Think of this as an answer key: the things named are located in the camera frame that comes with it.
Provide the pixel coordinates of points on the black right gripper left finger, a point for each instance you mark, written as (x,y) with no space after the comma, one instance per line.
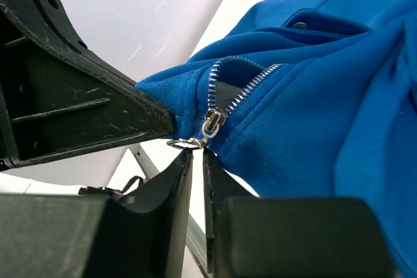
(71,236)

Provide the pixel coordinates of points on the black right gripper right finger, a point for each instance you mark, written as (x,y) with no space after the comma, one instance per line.
(249,236)

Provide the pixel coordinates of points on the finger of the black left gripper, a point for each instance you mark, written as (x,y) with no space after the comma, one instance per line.
(55,104)
(55,16)

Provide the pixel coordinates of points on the blue zip jacket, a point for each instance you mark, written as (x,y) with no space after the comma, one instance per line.
(315,98)

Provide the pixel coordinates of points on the aluminium front table rail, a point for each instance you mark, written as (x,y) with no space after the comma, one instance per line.
(171,232)

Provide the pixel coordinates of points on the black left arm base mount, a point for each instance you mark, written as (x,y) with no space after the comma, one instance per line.
(114,193)

